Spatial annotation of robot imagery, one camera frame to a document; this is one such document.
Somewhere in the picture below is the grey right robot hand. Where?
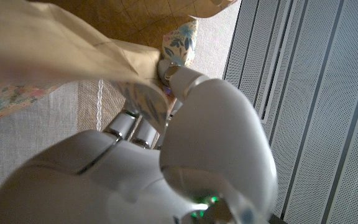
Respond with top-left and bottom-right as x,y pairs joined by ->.
0,58 -> 278,224

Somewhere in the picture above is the floral patterned cloth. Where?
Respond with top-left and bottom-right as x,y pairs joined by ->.
0,0 -> 239,134

